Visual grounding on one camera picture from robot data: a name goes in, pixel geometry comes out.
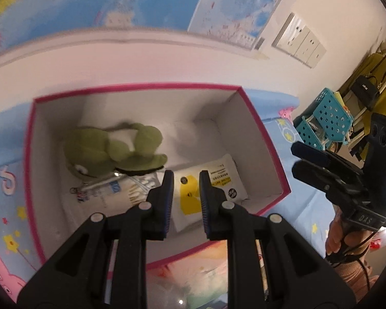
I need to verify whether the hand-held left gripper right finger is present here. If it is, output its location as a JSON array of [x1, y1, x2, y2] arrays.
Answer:
[[199, 170, 356, 309]]

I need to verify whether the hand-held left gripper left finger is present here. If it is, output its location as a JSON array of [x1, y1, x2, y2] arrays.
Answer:
[[17, 170, 175, 309]]

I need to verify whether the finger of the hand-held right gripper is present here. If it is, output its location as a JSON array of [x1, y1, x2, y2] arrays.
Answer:
[[291, 161, 371, 202], [291, 141, 365, 181]]

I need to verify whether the white wipes packet yellow label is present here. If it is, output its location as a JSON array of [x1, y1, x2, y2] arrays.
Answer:
[[172, 154, 249, 232]]

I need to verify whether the pink cardboard box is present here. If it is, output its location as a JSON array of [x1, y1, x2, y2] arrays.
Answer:
[[23, 83, 292, 271]]

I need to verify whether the person's right forearm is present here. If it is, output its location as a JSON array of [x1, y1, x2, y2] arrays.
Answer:
[[336, 251, 381, 301]]

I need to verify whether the person's right hand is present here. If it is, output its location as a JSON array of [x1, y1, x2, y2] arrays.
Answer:
[[325, 212, 378, 264]]

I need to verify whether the teal perforated plastic basket rack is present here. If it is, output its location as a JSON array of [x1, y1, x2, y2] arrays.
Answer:
[[293, 88, 354, 150]]

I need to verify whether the black handbag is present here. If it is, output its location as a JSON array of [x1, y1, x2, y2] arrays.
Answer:
[[350, 75, 381, 111]]

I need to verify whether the green frog plush toy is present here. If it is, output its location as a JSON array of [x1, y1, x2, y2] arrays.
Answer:
[[64, 123, 168, 179]]

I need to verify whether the white wall socket plate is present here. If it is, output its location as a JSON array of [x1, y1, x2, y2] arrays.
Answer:
[[309, 42, 327, 69], [294, 34, 319, 62], [273, 13, 310, 56]]

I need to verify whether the black cable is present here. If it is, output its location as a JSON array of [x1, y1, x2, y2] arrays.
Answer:
[[325, 251, 374, 297]]

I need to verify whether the colourful wall map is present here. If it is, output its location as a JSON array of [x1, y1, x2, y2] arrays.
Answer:
[[0, 0, 296, 57]]

